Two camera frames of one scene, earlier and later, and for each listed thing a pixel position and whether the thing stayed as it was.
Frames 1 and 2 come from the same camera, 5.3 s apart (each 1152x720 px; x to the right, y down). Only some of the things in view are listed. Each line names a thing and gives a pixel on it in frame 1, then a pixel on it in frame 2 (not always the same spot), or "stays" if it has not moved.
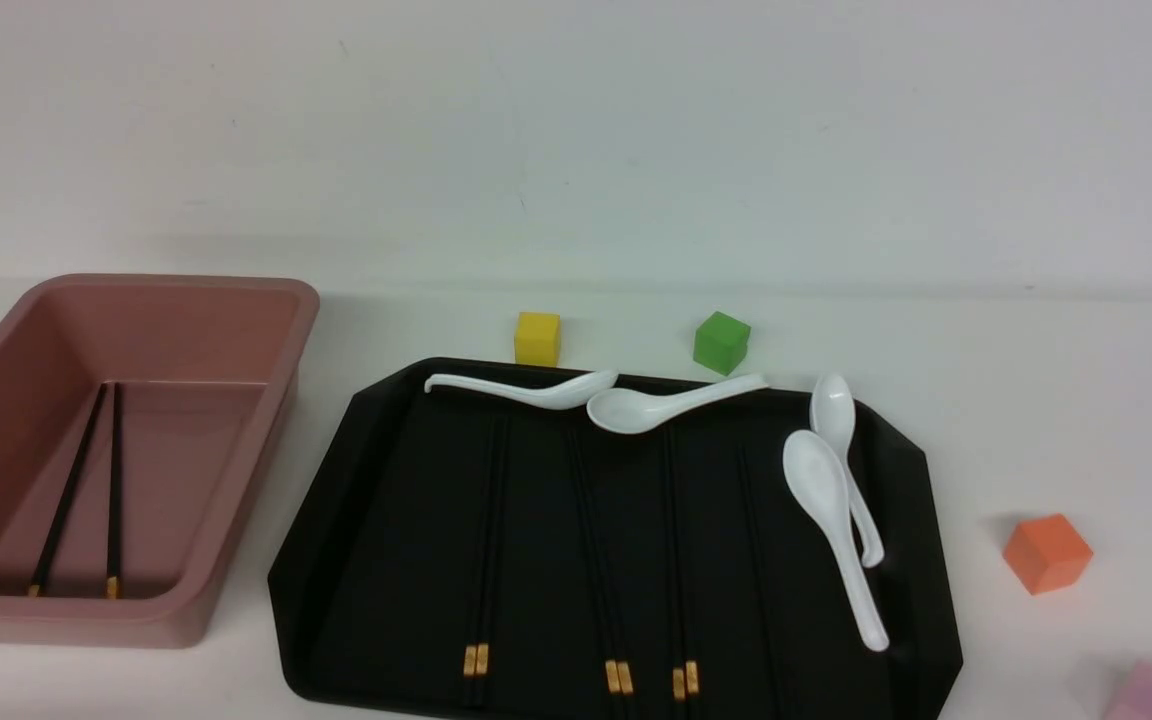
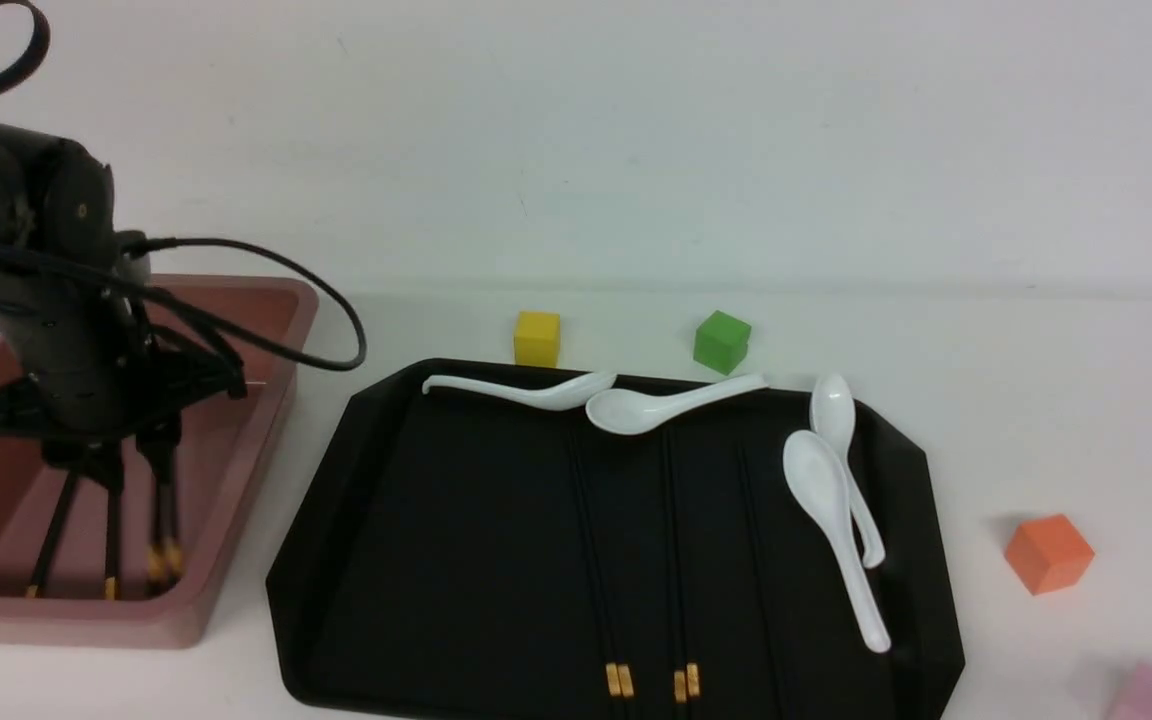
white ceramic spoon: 631,410 stays
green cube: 721,343 stays
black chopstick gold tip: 477,565 → 161,557
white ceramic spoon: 832,411 stays
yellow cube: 537,339 stays
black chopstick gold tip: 489,577 → 169,560
